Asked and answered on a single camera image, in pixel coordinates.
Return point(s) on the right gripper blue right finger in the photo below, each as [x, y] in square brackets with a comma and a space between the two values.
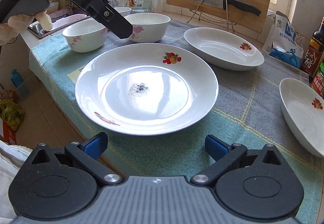
[227, 158]

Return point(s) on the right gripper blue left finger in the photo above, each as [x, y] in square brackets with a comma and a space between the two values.
[85, 157]

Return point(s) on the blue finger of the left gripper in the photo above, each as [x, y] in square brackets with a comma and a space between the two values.
[104, 13]

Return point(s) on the white floral bowl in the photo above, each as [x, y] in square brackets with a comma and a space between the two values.
[148, 27]
[124, 11]
[85, 36]

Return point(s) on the white plate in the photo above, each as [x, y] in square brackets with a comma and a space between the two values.
[146, 89]
[302, 109]
[223, 49]

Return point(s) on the left gloved hand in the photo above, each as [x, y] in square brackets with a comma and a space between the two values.
[17, 15]

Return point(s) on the green lid sauce jar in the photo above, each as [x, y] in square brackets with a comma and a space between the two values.
[318, 81]

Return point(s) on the white blue salt bag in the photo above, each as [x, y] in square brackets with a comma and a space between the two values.
[281, 42]

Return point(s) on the dark vinegar bottle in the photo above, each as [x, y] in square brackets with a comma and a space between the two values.
[314, 55]

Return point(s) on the metal wire rack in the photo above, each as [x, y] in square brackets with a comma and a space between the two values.
[212, 19]

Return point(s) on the santoku knife black handle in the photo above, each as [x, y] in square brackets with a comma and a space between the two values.
[236, 3]

